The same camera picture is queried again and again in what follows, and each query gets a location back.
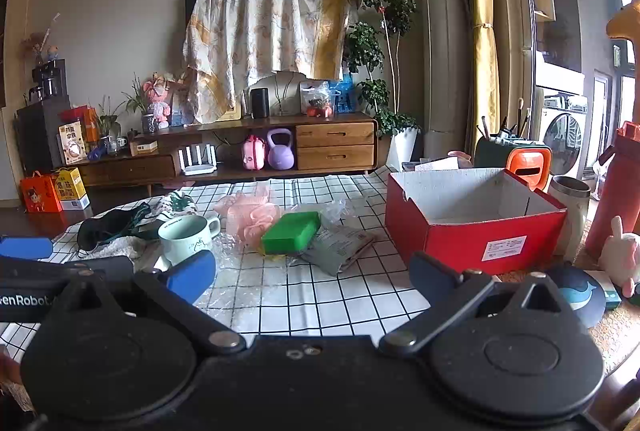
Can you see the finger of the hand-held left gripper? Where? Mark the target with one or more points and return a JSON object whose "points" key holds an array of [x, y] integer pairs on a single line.
{"points": [[25, 247], [112, 265]]}

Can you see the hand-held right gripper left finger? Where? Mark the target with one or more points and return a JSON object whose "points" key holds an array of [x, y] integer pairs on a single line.
{"points": [[192, 275]]}

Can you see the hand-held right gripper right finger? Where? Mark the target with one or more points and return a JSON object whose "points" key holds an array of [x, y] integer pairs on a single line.
{"points": [[431, 272]]}

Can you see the white knitted cloth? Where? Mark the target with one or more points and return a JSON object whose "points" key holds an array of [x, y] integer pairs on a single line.
{"points": [[112, 248]]}

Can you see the dark cloth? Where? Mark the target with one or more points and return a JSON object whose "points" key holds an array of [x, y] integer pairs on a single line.
{"points": [[107, 223]]}

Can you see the red cardboard box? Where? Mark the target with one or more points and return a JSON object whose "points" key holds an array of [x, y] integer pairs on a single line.
{"points": [[450, 231]]}

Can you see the clear zip plastic bag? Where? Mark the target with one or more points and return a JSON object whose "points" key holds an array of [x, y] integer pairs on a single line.
{"points": [[240, 311]]}

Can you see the white green printed sock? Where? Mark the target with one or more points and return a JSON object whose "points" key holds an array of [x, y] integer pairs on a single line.
{"points": [[174, 202]]}

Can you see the pink bath pouf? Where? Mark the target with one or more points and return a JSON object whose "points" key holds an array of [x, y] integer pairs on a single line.
{"points": [[247, 213]]}

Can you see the grey printed packet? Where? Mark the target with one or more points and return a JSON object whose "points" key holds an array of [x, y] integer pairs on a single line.
{"points": [[337, 251]]}

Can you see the green sponge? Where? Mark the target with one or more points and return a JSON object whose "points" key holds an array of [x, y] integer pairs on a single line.
{"points": [[290, 231]]}

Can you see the mint green mug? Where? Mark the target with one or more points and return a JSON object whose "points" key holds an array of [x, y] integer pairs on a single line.
{"points": [[182, 238]]}

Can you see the orange gift bag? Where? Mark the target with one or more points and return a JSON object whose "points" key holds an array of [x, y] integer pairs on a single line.
{"points": [[40, 193]]}

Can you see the yellow gift box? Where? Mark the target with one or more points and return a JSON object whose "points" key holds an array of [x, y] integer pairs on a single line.
{"points": [[72, 188]]}

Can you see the white black checked tablecloth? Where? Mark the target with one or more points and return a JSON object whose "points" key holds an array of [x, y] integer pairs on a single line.
{"points": [[350, 301]]}

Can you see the white tissue pack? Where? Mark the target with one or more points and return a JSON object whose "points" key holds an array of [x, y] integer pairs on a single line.
{"points": [[435, 165]]}

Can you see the white router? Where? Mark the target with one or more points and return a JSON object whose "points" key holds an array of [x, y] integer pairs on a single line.
{"points": [[197, 163]]}

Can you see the blue dumbbell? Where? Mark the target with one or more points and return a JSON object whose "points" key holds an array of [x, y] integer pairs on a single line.
{"points": [[97, 153]]}

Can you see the white orange snack box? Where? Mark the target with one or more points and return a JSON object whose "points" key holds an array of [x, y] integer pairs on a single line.
{"points": [[71, 143]]}

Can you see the crumpled clear plastic wrap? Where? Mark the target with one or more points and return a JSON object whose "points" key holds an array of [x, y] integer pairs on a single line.
{"points": [[334, 210]]}

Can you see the black water dispenser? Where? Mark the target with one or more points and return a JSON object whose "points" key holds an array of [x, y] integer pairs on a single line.
{"points": [[42, 131]]}

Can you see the glass cup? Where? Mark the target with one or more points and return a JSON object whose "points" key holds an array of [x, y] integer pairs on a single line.
{"points": [[113, 147]]}

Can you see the pink plastic scoop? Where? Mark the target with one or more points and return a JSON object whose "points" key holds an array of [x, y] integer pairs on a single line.
{"points": [[460, 156]]}

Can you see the yellow white small box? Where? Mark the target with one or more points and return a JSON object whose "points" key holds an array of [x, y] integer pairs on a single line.
{"points": [[144, 147]]}

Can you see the dark teapot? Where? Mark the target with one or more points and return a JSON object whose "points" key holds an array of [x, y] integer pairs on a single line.
{"points": [[131, 135]]}

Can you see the small pink bag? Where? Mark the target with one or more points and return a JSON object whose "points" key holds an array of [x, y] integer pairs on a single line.
{"points": [[253, 153]]}

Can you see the red orange box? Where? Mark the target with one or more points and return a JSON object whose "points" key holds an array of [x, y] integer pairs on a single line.
{"points": [[82, 118]]}

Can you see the small green potted plant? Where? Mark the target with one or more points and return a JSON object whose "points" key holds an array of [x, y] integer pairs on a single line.
{"points": [[107, 121]]}

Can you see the green orange desk organizer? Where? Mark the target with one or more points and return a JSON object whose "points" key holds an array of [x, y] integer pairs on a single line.
{"points": [[527, 161]]}

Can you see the purple kettlebell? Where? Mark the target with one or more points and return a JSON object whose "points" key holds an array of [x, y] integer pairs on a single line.
{"points": [[281, 156]]}

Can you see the orchid plant patterned pot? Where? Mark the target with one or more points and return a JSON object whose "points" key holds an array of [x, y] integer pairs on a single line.
{"points": [[149, 121]]}

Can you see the whale print mouse pad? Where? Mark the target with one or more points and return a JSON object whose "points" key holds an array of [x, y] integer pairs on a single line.
{"points": [[580, 293]]}

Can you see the steel tumbler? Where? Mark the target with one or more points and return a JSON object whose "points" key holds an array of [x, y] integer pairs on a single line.
{"points": [[570, 211]]}

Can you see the bundle of brushes and pens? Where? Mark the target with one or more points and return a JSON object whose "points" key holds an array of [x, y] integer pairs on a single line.
{"points": [[500, 128]]}

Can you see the wooden TV cabinet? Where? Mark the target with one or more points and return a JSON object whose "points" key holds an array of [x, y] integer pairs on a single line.
{"points": [[330, 143]]}

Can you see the picture card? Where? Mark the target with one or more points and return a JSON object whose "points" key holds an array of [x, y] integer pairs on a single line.
{"points": [[181, 108]]}

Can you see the pink doll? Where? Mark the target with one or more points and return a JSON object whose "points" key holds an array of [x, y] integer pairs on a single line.
{"points": [[156, 98]]}

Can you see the teal white small box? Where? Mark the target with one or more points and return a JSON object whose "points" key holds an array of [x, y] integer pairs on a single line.
{"points": [[610, 291]]}

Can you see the black cylinder speaker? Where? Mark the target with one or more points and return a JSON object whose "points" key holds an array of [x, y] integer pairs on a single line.
{"points": [[259, 103]]}

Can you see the washing machine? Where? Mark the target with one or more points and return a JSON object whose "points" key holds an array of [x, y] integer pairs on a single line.
{"points": [[565, 138]]}

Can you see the white rabbit toy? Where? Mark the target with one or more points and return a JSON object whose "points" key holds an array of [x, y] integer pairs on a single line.
{"points": [[620, 256]]}

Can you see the red water bottle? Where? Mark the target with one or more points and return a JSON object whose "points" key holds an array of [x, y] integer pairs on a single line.
{"points": [[615, 191]]}

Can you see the dried flower vase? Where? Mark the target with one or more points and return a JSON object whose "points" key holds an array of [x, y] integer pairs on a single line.
{"points": [[40, 46]]}

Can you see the white shell-shaped ornament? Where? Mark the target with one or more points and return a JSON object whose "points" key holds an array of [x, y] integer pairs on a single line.
{"points": [[287, 93]]}

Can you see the snack-filled plastic bag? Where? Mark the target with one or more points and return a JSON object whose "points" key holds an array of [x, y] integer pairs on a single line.
{"points": [[316, 101]]}

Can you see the covered standing air conditioner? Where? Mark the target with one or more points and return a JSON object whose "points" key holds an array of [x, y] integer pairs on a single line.
{"points": [[442, 46]]}

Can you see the potted tree white pot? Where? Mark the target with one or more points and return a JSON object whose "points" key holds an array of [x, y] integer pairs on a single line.
{"points": [[385, 36]]}

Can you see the yellow curtain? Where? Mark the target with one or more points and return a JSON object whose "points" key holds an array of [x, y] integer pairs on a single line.
{"points": [[482, 36]]}

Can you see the floral yellow white sheet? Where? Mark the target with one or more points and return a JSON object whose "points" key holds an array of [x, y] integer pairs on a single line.
{"points": [[260, 31]]}

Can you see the black television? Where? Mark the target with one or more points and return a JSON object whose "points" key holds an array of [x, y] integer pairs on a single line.
{"points": [[192, 6]]}

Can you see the tan giraffe toy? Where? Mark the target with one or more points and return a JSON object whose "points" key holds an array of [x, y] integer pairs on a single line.
{"points": [[627, 23]]}

